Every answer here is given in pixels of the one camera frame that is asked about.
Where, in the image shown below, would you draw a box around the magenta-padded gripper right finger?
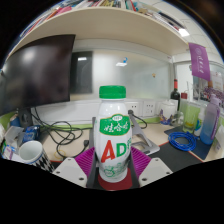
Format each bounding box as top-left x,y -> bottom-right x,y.
129,146 -> 174,188

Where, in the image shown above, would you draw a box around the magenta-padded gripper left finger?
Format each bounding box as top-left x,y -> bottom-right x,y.
52,147 -> 98,189

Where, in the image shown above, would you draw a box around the white drink bottle green cap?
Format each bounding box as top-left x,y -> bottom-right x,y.
93,85 -> 133,184

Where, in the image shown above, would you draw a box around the purple blue water bottle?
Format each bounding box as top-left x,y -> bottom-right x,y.
199,93 -> 222,145

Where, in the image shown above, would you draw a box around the black desk mat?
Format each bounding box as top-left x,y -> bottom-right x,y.
146,125 -> 214,174

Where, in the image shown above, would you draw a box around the black white diamond-pattern mug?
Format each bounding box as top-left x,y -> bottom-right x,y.
18,139 -> 55,174

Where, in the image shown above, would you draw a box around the flat round red coaster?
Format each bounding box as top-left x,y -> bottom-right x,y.
97,167 -> 134,192

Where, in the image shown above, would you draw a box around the small blue packet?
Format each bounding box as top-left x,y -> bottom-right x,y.
22,124 -> 41,144

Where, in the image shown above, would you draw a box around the green drinking glass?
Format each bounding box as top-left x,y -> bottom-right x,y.
182,101 -> 201,134

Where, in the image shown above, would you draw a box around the dark wine bottle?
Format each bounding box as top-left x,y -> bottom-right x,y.
170,78 -> 181,111

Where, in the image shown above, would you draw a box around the black computer monitor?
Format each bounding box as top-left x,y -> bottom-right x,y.
0,34 -> 77,129

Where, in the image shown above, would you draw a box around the purple hanging banner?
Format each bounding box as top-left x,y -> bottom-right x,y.
188,42 -> 212,82

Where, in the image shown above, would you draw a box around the ceiling lights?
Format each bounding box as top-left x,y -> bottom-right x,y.
178,28 -> 191,38

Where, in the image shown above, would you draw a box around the wooden shelf with books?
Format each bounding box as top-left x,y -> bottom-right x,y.
6,0 -> 191,58

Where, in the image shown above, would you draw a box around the black cable bundle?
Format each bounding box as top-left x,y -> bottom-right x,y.
30,107 -> 92,160

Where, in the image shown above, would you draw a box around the coiled blue cable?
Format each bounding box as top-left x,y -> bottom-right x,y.
168,131 -> 198,153

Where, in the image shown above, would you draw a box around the white wall socket panel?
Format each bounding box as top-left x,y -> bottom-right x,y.
125,99 -> 158,118

